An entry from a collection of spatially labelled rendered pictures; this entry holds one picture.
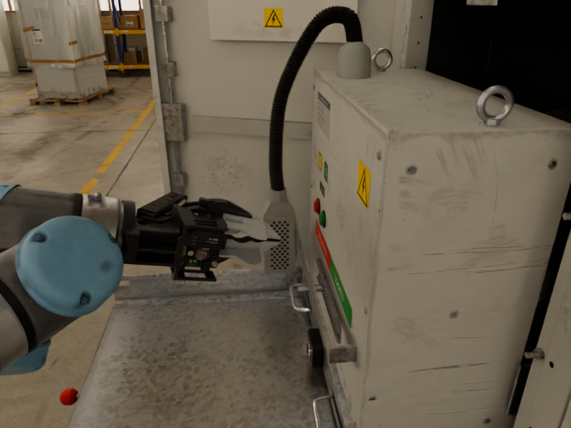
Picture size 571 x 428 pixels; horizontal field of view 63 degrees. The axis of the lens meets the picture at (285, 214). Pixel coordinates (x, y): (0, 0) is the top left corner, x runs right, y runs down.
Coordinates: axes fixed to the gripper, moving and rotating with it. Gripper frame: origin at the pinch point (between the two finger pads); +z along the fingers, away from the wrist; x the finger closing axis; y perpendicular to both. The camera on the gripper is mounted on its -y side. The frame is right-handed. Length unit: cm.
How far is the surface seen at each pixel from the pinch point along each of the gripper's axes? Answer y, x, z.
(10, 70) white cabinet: -1129, -146, -165
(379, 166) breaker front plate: 12.0, 14.9, 5.3
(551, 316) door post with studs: 23.2, 2.8, 28.2
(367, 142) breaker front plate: 6.8, 16.5, 6.3
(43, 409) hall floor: -112, -132, -25
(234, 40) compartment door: -59, 25, 6
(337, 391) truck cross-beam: 3.1, -25.3, 18.1
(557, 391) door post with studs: 27.6, -4.7, 28.7
